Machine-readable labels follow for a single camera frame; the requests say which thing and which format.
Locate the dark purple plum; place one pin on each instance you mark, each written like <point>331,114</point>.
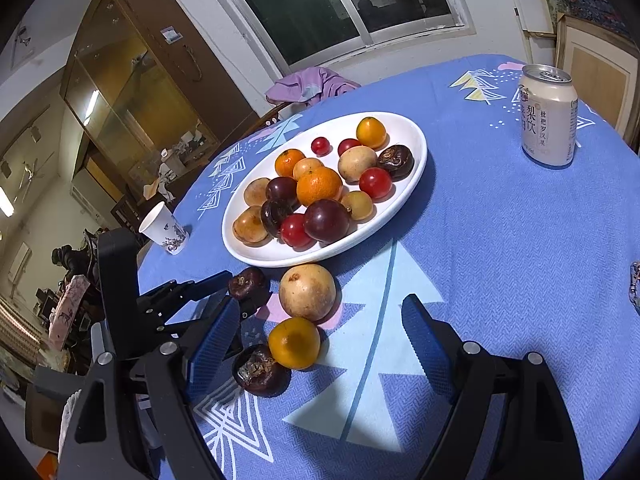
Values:
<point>326,221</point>

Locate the brown onion-like fruit front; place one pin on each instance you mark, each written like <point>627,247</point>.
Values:
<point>248,228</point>

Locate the orange tangerine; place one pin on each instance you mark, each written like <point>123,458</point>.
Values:
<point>286,161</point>

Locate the brown fruit back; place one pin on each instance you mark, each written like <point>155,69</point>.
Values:
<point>255,194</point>

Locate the red fruit plate front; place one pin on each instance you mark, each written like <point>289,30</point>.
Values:
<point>346,145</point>

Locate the large beige pear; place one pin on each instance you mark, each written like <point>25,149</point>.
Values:
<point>307,291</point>

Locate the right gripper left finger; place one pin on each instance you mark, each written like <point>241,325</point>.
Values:
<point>172,384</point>

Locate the purple cloth on chair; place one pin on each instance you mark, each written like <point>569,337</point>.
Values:
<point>309,86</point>

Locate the sliding glass window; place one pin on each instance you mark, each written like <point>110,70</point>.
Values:
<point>289,35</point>

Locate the white paper cup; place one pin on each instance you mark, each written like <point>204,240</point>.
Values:
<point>160,226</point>

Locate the blue patterned tablecloth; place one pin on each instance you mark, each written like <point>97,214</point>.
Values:
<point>515,256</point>

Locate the large orange tangerine plate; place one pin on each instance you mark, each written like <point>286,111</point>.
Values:
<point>321,183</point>

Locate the yellow orange fruit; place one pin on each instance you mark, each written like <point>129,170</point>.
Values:
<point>295,343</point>
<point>371,133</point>

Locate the small red fruit right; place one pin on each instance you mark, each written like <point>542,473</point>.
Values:
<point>375,182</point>

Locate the small dark fruit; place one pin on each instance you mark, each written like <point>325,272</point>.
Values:
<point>273,213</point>

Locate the red tomato fruit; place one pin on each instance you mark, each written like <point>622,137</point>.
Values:
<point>292,232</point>

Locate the orange round fruit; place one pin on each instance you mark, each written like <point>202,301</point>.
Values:
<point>305,166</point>

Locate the dark mangosteen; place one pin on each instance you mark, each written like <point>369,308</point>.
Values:
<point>249,283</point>
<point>256,371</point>
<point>397,160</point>

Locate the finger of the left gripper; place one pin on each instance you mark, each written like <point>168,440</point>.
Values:
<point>173,295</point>
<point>245,309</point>

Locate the dark mangosteen in plate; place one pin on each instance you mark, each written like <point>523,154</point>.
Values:
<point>397,160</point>

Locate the small red cherry fruit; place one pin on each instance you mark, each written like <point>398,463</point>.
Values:
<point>321,146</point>

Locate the beige fruit in plate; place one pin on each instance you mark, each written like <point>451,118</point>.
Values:
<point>355,161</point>

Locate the small tan fruit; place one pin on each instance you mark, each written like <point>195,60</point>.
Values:
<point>358,204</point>

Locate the white beverage can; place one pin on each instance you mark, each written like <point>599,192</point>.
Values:
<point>549,106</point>

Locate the dark plum in plate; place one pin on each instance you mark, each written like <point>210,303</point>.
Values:
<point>283,189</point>

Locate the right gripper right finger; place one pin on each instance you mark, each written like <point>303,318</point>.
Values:
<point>536,438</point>

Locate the wooden glass cabinet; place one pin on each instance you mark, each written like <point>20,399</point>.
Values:
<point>139,76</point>

